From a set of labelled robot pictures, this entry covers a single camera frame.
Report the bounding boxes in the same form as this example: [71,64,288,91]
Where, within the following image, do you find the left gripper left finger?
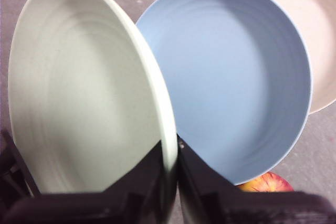
[0,141,165,224]

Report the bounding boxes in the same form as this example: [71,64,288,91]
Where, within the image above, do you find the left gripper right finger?
[177,134,336,224]

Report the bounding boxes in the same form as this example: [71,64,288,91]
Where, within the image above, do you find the red apple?
[237,171,295,193]

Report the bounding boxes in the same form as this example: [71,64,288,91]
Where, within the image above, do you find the green round plate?
[7,0,180,224]

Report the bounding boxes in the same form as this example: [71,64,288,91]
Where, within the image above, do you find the beige round plate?
[244,0,336,116]

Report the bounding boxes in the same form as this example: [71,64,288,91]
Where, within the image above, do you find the blue round plate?
[135,0,313,186]

